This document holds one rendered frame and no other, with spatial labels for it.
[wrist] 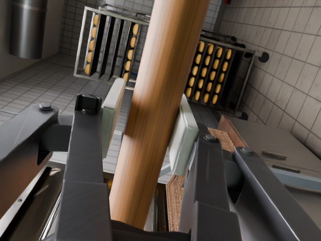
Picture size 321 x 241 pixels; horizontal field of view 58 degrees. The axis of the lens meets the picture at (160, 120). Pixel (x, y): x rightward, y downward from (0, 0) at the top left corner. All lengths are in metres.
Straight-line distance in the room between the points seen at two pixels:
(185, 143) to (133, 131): 0.04
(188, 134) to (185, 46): 0.05
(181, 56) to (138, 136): 0.05
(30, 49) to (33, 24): 0.26
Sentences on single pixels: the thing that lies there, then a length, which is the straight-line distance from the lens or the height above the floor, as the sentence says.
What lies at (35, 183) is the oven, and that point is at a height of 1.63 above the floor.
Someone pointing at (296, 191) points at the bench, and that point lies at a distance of 1.35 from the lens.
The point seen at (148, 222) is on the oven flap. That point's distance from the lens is 1.68.
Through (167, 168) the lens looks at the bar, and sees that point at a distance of 1.18.
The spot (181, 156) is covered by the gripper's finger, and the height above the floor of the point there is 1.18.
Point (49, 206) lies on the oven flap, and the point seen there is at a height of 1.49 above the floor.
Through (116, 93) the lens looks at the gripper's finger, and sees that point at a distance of 0.17.
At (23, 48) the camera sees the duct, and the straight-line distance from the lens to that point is 3.32.
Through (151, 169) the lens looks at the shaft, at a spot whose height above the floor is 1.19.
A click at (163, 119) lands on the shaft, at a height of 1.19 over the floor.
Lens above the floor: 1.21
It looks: 7 degrees down
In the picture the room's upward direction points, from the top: 77 degrees counter-clockwise
